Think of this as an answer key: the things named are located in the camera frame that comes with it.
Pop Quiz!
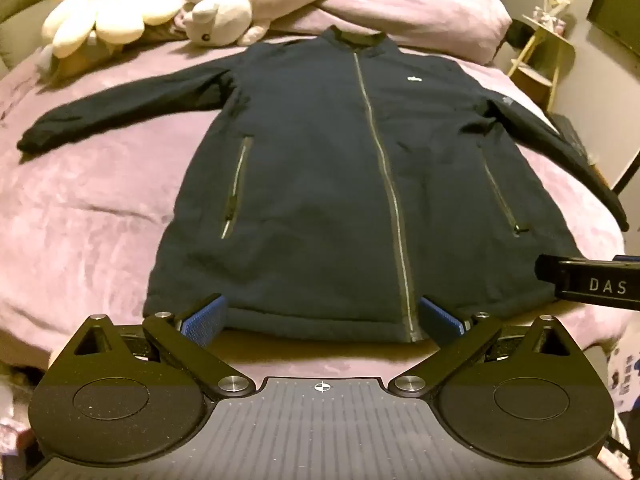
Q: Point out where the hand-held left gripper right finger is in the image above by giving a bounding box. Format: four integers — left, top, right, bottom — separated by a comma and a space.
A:
389, 295, 568, 395

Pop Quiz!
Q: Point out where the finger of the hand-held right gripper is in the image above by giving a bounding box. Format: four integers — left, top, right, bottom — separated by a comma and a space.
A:
534, 254, 567, 282

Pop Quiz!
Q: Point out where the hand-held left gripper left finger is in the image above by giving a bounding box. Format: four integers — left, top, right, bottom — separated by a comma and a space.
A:
74, 293, 257, 399

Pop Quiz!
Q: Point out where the navy zip jacket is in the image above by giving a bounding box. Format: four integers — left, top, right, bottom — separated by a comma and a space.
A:
16, 26, 628, 346

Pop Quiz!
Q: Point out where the white blue patterned cloth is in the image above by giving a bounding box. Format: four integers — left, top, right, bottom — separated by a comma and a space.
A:
606, 344, 640, 403

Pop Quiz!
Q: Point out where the dark bag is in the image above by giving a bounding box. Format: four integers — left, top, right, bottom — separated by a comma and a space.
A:
549, 114, 603, 167

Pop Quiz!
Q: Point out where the bed with pink blanket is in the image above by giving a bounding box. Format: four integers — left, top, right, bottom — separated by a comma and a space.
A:
0, 25, 632, 391

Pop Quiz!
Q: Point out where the yellow wooden stool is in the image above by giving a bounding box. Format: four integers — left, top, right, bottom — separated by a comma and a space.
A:
507, 14, 577, 112

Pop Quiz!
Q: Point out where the wrapped bouquet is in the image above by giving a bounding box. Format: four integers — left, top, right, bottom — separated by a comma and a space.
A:
532, 0, 577, 37

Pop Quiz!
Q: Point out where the pink pillow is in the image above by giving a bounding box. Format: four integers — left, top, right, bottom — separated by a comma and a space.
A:
280, 0, 514, 65

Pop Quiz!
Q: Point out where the white bunny plush toy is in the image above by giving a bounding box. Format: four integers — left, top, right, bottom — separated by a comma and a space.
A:
177, 0, 377, 47

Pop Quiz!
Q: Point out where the white flower plush toy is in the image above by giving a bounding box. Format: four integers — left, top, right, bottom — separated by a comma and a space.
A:
42, 0, 184, 59

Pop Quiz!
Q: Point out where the grey bed headboard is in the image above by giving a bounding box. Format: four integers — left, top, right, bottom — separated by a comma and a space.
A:
0, 0, 77, 73

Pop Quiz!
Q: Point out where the wall-mounted television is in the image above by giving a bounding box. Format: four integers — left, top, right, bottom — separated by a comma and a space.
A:
587, 0, 640, 54

